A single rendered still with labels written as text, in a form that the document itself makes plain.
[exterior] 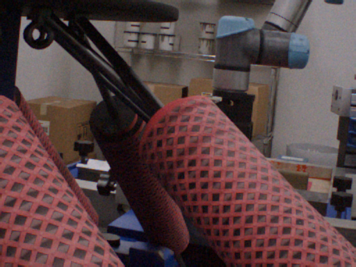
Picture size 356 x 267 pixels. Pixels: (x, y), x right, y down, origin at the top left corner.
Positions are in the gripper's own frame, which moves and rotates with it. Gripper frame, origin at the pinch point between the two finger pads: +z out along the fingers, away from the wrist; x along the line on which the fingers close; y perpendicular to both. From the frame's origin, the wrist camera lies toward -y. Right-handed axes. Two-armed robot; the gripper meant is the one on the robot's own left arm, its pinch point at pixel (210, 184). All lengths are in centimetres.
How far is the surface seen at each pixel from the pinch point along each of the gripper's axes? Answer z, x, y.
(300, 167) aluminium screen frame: 2, 48, 16
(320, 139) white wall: 32, 359, 13
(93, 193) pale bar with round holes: -3.2, -34.5, -12.3
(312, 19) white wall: -60, 360, -3
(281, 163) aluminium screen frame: 1.9, 48.4, 10.5
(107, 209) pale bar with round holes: -0.9, -34.6, -9.7
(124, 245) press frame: -4, -59, 2
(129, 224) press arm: -4, -50, -1
